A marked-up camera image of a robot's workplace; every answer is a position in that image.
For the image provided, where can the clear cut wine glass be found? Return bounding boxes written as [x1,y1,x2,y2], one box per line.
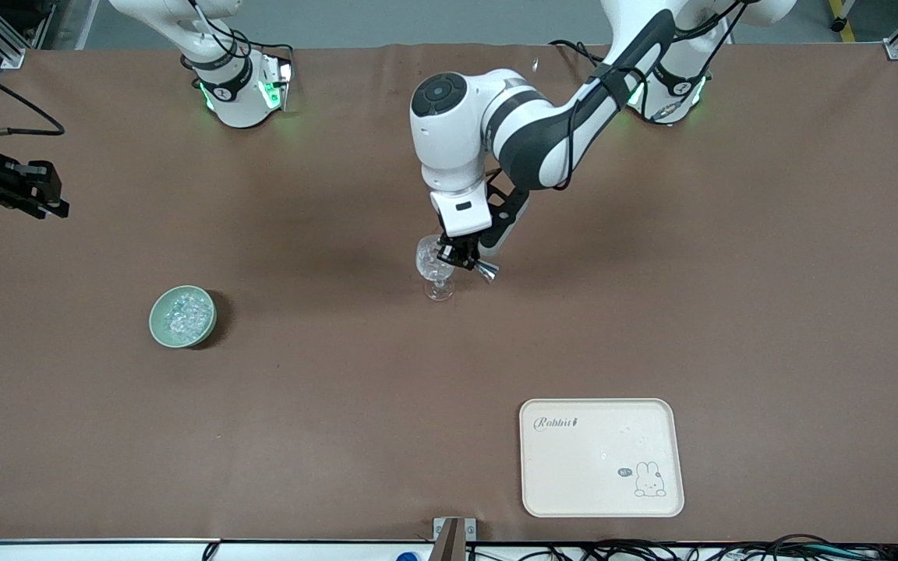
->
[415,234,458,302]

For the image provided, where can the clear ice cubes pile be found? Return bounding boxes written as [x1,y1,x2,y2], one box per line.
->
[162,292,212,340]

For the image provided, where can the green ceramic bowl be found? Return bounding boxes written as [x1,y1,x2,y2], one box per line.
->
[149,285,217,348]

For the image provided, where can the brown table cover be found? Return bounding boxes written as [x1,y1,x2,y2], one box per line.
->
[0,43,898,544]

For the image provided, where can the cream rabbit print tray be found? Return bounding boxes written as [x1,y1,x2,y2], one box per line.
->
[519,398,685,518]

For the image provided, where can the black left base cable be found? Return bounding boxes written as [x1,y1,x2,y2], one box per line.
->
[549,39,604,69]

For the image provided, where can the black base cable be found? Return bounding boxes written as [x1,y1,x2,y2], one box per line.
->
[549,39,604,69]
[186,0,295,88]

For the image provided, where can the black right base cable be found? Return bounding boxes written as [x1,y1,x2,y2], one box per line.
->
[186,0,295,88]

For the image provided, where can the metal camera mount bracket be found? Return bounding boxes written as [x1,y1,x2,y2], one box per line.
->
[430,517,477,561]

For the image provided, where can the black cable bundle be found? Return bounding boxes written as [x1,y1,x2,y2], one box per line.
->
[465,534,898,561]

